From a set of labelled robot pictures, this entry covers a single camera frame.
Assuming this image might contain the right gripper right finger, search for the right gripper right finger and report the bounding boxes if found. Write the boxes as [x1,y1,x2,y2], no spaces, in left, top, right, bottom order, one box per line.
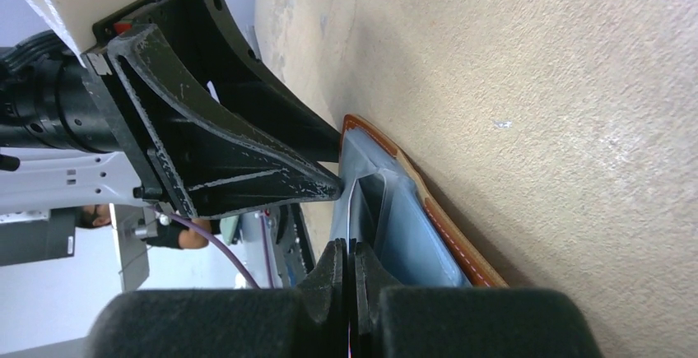
[351,240,401,357]

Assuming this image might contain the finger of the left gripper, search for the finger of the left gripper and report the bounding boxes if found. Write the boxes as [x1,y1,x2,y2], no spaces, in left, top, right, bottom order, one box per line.
[106,25,342,218]
[130,0,340,162]

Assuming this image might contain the person in background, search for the person in background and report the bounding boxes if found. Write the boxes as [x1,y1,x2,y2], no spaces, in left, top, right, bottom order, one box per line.
[75,203,224,251]

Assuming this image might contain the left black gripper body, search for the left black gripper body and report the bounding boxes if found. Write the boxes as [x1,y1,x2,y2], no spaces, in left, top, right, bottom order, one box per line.
[1,11,164,203]

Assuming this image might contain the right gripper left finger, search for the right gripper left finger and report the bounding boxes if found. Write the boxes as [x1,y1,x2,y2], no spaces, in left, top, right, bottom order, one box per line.
[294,239,347,357]

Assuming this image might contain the brown leather card holder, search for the brown leather card holder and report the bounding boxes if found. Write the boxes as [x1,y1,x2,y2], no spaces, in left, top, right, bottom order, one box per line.
[330,114,508,287]

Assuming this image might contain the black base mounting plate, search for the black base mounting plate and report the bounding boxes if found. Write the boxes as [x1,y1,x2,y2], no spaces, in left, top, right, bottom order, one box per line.
[240,204,316,288]

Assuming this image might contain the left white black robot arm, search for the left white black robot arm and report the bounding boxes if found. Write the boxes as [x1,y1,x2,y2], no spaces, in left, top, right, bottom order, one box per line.
[1,0,341,219]

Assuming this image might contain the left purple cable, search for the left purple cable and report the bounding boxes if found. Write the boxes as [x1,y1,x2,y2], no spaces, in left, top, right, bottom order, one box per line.
[155,211,262,290]

